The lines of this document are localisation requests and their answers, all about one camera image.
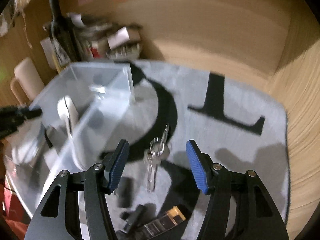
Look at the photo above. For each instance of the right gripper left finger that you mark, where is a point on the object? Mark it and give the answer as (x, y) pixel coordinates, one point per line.
(114, 166)

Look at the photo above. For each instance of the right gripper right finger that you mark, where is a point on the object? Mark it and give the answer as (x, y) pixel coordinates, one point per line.
(200, 164)

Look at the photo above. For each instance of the silver key bunch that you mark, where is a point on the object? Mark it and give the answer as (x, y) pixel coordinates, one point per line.
(153, 157)

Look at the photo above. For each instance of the clear plastic storage box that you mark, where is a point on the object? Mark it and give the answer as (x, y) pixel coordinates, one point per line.
(41, 148)

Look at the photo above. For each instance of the white handheld massager device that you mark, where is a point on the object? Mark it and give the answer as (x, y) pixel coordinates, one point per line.
(68, 113)

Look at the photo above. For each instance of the grey mat with black letters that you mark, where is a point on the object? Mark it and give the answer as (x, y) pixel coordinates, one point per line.
(237, 125)

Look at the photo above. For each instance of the beige plastic cup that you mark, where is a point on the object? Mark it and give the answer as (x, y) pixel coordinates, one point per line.
(26, 84)

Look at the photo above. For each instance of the white folded card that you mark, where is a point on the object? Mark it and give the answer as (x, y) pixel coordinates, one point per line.
(123, 36)

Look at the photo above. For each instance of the stack of books and papers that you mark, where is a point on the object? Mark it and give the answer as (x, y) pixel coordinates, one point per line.
(88, 28)

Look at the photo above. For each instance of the dark wine bottle elephant label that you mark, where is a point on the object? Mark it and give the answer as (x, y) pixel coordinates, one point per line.
(63, 39)

